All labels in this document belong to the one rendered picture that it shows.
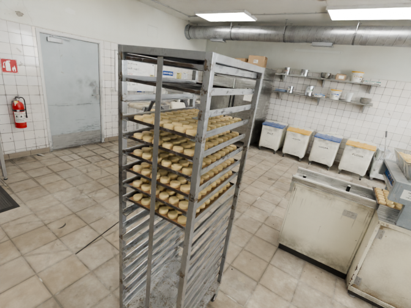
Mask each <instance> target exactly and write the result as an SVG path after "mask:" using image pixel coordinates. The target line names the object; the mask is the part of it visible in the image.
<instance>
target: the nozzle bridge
mask: <svg viewBox="0 0 411 308"><path fill-rule="evenodd" d="M387 169H388V170H387ZM386 170H387V171H388V173H390V174H391V176H392V178H393V180H394V183H393V185H391V184H390V182H389V179H388V177H387V175H386V173H385V171H386ZM387 171H386V172H387ZM378 174H381V175H383V177H384V180H385V183H386V184H387V187H388V190H389V194H388V197H387V199H388V200H390V201H393V202H397V203H399V204H403V206H402V208H401V211H400V212H399V214H398V217H397V218H396V220H395V222H394V224H395V225H396V226H399V227H402V228H404V229H407V230H411V180H408V179H407V178H406V177H405V175H404V174H403V172H402V170H401V169H400V168H399V166H398V165H397V162H396V161H394V160H391V159H386V158H384V159H383V161H382V164H381V166H380V169H379V171H378ZM387 187H386V186H385V190H387Z"/></svg>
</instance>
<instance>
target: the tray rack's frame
mask: <svg viewBox="0 0 411 308"><path fill-rule="evenodd" d="M122 53H127V54H128V53H129V54H135V55H140V56H146V57H153V58H157V82H156V96H155V120H154V144H153V158H152V183H151V195H150V220H149V245H148V258H147V282H146V286H145V287H144V288H143V289H142V290H141V291H140V292H139V293H138V294H137V295H136V296H135V297H134V298H133V299H132V300H131V301H130V302H129V303H128V304H127V305H126V306H124V305H123V304H122V301H123V300H124V299H125V298H126V296H124V295H123V294H122V291H123V290H124V289H125V288H126V286H124V285H123V284H122V281H123V280H124V279H125V278H126V276H124V275H123V274H122V270H123V269H125V268H126V265H124V264H123V263H122V259H123V258H125V257H126V254H125V253H124V252H122V248H123V247H124V246H125V245H126V242H125V241H124V240H123V239H122V236H123V235H124V234H126V233H127V229H125V228H123V227H122V223H123V222H125V221H126V220H127V216H125V215H123V214H122V210H123V209H124V208H126V207H127V203H126V202H124V201H123V200H122V196H123V195H125V194H126V193H127V188H125V187H123V186H122V181H124V180H126V179H127V173H126V172H124V171H122V166H123V165H125V164H127V157H126V156H124V155H122V149H126V148H127V139H124V138H122V132H125V131H127V121H124V120H122V114H127V102H124V101H122V95H127V82H124V81H122V75H127V60H122ZM163 60H167V61H173V62H181V63H188V64H198V65H204V74H203V80H202V90H201V101H200V106H199V117H198V127H197V132H196V143H195V148H194V158H193V168H192V175H191V185H190V195H189V201H188V211H187V221H186V227H185V237H184V243H183V253H182V262H179V261H178V260H177V259H178V258H179V257H180V255H178V256H175V257H174V258H173V259H172V260H171V261H170V262H169V263H168V264H167V265H166V266H165V267H164V268H163V269H162V270H161V271H160V272H159V273H158V274H157V275H156V276H155V277H154V278H153V279H152V280H151V270H152V249H153V238H154V217H155V196H156V185H157V164H158V143H159V132H160V111H161V90H162V79H163ZM197 62H198V63H197ZM204 62H205V64H204ZM216 64H218V65H223V66H227V67H232V68H237V69H240V70H245V71H249V72H254V73H262V72H263V69H264V68H262V67H259V66H257V65H253V64H249V63H247V62H243V61H240V60H237V59H234V58H231V57H227V56H224V55H221V54H218V53H214V52H208V51H194V50H186V49H172V48H158V47H150V46H136V45H122V44H118V132H119V306H120V308H173V307H174V306H175V305H176V303H177V305H176V308H183V305H184V301H185V291H186V290H187V289H186V286H187V280H188V278H189V277H190V276H191V275H192V274H193V272H194V271H195V269H196V268H197V267H198V266H197V267H196V268H195V269H194V270H193V272H192V273H191V274H190V275H189V276H188V269H189V267H190V266H191V265H192V264H193V263H191V264H190V265H189V263H190V254H191V245H192V240H193V231H194V222H195V217H196V208H197V202H198V194H199V185H200V180H201V171H202V162H203V157H204V148H205V143H206V134H207V125H208V119H209V111H210V102H211V96H212V87H213V79H214V74H215V65H216ZM180 267H181V269H180V276H178V275H177V274H176V272H177V271H178V270H179V268H180ZM201 271H202V270H200V272H201ZM200 272H199V273H200ZM199 273H198V274H199ZM197 276H198V275H197ZM197 276H196V277H197ZM195 279H196V278H194V280H195ZM217 279H218V278H217V277H216V278H215V280H214V281H213V283H212V284H211V286H210V287H209V289H208V290H207V292H206V293H205V295H204V296H203V298H202V299H201V301H200V302H199V304H198V305H197V307H196V308H206V307H207V305H208V303H209V302H210V300H211V299H212V297H213V295H214V294H215V298H216V297H217V295H218V291H219V289H220V288H221V287H219V286H220V282H218V281H217ZM178 280H179V289H177V288H175V287H174V286H175V284H176V283H177V282H178ZM192 282H193V281H192ZM192 282H191V283H192ZM190 285H191V284H190ZM190 285H189V286H190ZM189 286H188V287H189ZM188 287H187V288H188ZM177 292H178V295H177V301H176V300H174V299H173V297H174V296H175V294H176V293H177Z"/></svg>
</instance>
